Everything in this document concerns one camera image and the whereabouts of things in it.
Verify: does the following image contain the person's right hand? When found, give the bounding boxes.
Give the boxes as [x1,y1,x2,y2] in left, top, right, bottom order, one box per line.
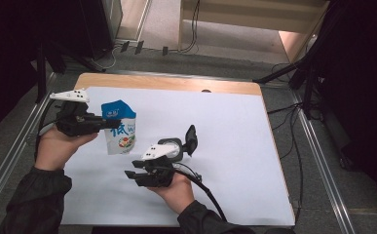
[146,174,196,215]

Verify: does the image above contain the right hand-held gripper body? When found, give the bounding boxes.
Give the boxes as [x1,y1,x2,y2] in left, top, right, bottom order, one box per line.
[136,142,181,188]

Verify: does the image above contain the white paper sheet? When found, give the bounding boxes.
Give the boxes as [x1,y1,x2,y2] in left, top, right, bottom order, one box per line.
[60,86,296,227]

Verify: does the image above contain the light wooden shelf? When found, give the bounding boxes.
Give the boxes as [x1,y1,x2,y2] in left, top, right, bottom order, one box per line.
[177,0,330,64]

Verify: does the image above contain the person's left hand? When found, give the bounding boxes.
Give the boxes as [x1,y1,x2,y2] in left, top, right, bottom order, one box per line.
[34,126,98,172]

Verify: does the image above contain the white floor cable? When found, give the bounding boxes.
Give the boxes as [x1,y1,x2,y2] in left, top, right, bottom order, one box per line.
[90,44,126,71]

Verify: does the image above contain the blue white milk pouch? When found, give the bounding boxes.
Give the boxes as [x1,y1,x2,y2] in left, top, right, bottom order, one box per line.
[100,99,137,156]

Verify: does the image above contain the black tripod stand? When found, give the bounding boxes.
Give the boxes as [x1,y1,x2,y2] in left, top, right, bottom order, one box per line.
[252,0,343,121]

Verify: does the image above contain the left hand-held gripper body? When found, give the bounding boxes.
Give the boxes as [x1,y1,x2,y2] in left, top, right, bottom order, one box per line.
[49,88,106,137]

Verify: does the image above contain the black curtain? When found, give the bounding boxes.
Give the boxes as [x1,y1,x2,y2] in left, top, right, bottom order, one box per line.
[0,0,113,145]
[316,0,377,217]

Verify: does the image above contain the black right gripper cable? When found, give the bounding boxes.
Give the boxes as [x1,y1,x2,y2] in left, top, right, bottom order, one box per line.
[172,162,228,224]

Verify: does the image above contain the black hanging cable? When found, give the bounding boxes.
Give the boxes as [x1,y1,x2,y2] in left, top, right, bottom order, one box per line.
[178,0,202,54]

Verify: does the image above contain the black floor cables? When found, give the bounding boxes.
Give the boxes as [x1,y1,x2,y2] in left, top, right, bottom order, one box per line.
[266,62,309,226]

